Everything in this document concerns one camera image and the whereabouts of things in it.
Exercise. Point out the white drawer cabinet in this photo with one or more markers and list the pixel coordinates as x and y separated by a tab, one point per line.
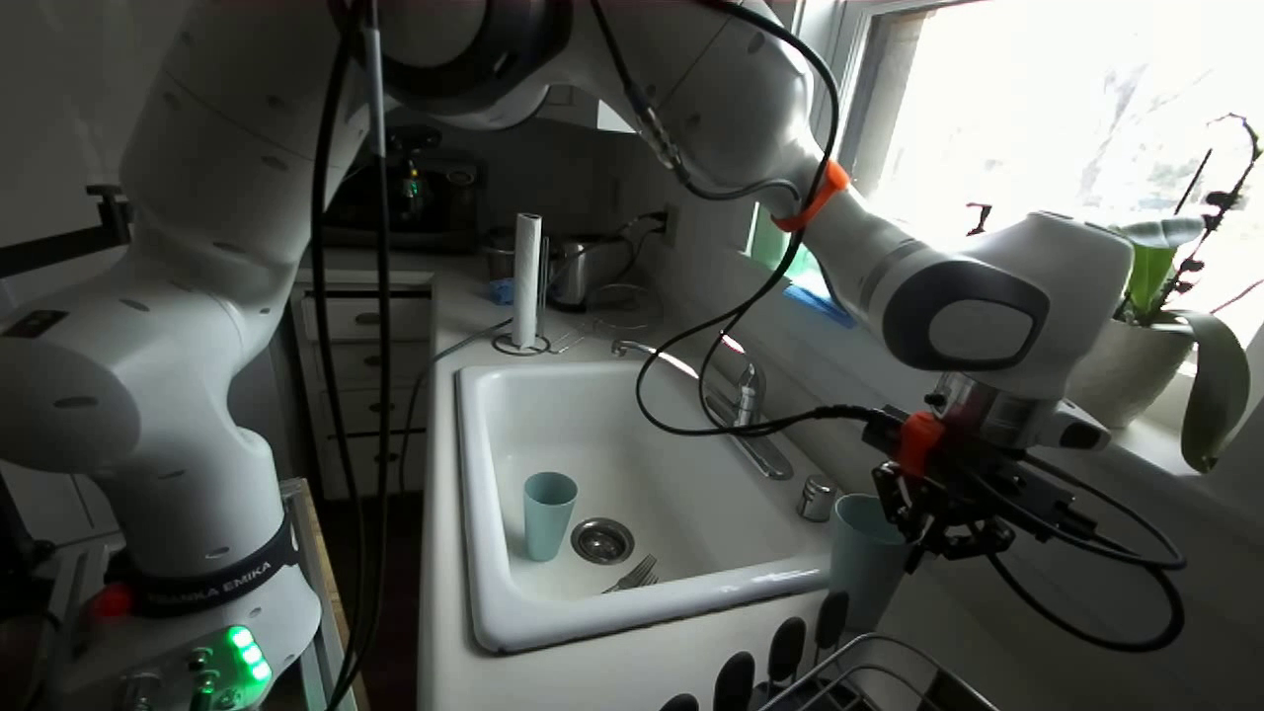
371	379

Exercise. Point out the steel canister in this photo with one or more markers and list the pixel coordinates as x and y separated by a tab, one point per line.
572	279

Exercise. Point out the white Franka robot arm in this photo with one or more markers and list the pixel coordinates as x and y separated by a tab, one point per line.
170	331

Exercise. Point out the potted orchid plant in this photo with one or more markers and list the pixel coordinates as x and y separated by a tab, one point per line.
1158	369

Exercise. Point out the white kitchen sink basin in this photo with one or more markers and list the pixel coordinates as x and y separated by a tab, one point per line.
687	487

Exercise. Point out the white tray with oval holes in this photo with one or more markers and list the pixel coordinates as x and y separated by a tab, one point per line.
760	657

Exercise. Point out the metal sink drain strainer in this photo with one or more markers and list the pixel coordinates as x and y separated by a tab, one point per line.
602	537

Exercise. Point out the chrome sink knob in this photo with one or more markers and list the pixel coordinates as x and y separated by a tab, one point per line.
817	500

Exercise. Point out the chrome sink faucet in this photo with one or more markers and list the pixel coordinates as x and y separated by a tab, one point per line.
752	438

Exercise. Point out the silver metal fork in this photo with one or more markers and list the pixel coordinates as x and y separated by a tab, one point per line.
639	574

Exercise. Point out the black metal bracket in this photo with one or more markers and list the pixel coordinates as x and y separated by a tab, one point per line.
55	246

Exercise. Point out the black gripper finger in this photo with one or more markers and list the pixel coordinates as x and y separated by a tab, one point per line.
983	537
897	516

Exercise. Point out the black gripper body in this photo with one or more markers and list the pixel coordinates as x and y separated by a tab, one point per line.
962	496

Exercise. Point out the white framed window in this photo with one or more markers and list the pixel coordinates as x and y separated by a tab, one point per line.
1051	132

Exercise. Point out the green soap pump bottle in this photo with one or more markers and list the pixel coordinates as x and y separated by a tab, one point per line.
760	240

